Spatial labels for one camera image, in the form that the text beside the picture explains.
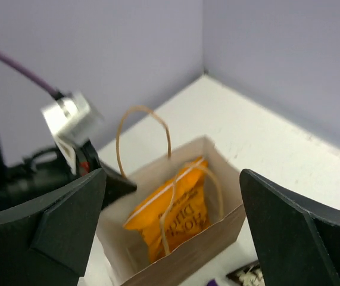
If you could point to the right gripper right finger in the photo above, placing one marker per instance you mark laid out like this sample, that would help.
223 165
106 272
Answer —
297 239

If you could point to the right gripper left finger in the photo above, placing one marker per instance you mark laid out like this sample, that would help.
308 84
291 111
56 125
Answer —
48 240

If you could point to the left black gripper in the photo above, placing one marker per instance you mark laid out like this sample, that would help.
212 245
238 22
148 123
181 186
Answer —
41 173

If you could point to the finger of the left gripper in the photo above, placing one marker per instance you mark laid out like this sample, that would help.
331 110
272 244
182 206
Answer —
117 186

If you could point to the brown Kettle sea salt chips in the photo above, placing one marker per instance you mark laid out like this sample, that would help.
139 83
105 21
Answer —
248 275

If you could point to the orange Kettle chips bag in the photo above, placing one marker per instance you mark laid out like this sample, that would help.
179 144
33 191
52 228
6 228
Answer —
187 217

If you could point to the brown paper bag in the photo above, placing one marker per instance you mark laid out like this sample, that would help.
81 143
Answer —
127 252

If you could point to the purple Fox's candy bag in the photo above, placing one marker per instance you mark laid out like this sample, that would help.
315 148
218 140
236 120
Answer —
212 282

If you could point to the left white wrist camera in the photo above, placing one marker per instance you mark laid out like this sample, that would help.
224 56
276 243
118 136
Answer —
72 121

